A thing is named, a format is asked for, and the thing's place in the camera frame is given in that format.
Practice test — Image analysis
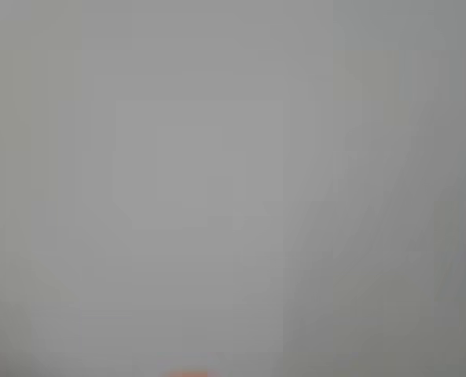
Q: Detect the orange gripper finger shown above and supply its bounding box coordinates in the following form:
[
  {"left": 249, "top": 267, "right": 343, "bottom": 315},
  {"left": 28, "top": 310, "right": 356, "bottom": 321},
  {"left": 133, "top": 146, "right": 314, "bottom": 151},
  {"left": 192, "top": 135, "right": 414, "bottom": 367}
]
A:
[{"left": 160, "top": 365, "right": 222, "bottom": 377}]

